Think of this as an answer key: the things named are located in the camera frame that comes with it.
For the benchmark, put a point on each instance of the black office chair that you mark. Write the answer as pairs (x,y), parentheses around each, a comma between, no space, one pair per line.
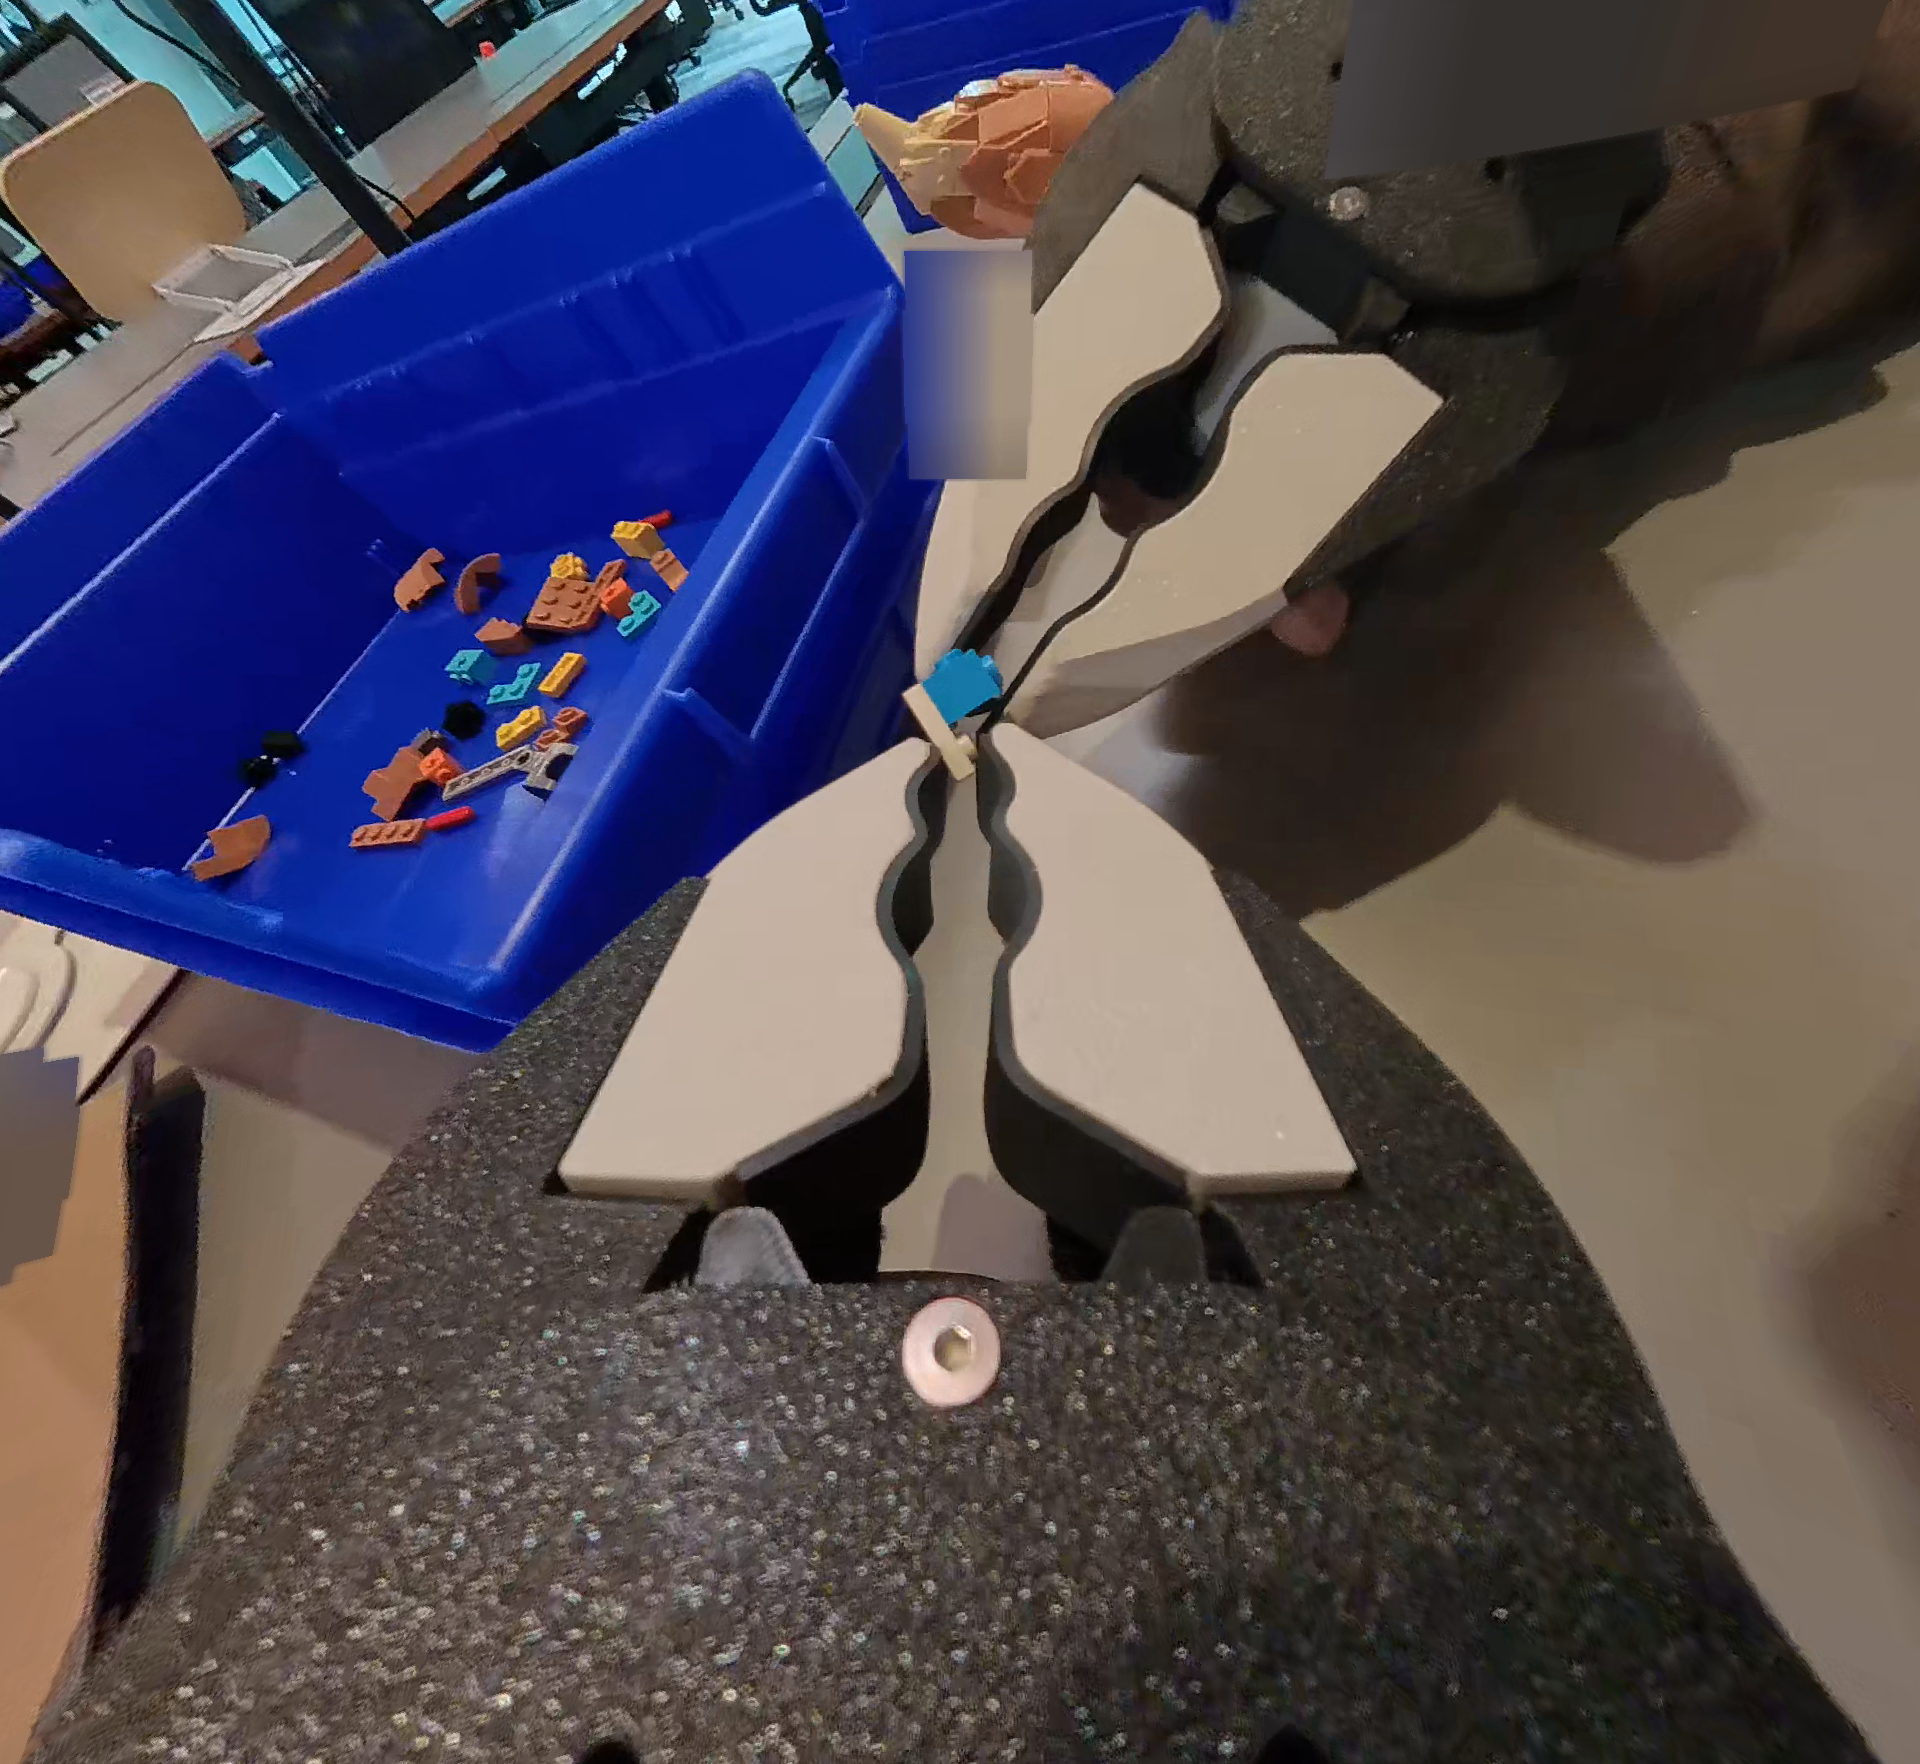
(361,25)

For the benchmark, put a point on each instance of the person's right forearm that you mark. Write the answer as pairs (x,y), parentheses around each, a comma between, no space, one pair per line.
(1802,234)

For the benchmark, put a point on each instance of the person's right hand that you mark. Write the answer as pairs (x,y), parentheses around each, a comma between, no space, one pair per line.
(1312,626)

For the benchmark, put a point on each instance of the toy bricks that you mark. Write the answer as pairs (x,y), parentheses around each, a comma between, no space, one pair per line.
(511,671)

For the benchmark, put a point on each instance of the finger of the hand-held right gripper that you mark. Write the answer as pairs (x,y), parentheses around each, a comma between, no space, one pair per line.
(1066,400)
(1246,520)

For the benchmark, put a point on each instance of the blue studded toy brick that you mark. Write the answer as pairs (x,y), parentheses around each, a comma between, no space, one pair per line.
(961,692)

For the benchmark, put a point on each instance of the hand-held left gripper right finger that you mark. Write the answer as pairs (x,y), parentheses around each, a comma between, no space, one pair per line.
(1170,1031)

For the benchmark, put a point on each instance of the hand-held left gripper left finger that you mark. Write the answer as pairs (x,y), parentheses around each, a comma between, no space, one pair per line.
(750,1031)

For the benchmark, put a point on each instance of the black light stand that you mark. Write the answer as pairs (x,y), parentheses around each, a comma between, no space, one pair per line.
(210,41)

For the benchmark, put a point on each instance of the long wooden office table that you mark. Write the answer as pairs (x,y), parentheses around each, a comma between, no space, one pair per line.
(391,176)

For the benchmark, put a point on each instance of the brown toy brick model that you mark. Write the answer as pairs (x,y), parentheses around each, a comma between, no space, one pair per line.
(990,146)

